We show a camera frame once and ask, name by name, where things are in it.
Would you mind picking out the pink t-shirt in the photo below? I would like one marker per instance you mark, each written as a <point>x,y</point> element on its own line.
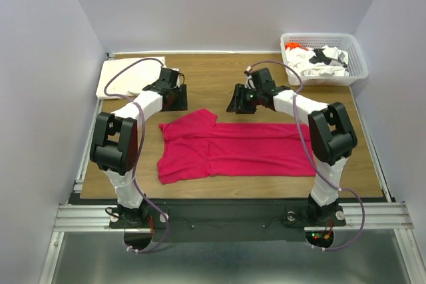
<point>198,146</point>

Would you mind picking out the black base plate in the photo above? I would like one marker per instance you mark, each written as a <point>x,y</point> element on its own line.
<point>214,220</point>

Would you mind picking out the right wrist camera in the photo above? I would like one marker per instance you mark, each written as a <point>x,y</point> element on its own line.
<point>249,80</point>

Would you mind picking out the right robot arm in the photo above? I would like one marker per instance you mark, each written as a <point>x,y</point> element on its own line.
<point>332,136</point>

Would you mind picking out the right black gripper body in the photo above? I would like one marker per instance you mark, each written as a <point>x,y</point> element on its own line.
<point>249,98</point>

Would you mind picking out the white plastic basket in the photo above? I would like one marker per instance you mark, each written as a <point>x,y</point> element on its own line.
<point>357,67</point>

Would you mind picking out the orange garment in basket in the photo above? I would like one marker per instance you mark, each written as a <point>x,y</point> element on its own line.
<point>292,45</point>

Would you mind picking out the white crumpled shirt in basket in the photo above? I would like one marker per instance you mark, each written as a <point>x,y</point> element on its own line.
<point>298,60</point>

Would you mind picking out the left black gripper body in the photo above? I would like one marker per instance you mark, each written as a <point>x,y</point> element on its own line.
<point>180,98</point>

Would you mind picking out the folded white t-shirt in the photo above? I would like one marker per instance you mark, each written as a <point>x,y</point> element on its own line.
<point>132,81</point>

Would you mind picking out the aluminium frame rail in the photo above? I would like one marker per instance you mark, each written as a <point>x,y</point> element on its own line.
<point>86,218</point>

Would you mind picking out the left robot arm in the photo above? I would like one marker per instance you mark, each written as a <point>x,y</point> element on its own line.
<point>118,138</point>

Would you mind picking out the black white garment in basket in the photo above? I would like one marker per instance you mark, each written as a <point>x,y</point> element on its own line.
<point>319,57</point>

